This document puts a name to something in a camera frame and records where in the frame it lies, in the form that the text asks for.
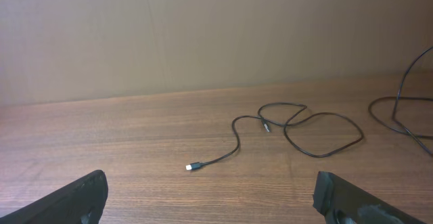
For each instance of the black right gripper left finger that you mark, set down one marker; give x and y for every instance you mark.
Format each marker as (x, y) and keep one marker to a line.
(81, 201)

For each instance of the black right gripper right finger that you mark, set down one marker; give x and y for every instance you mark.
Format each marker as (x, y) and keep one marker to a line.
(339, 201)

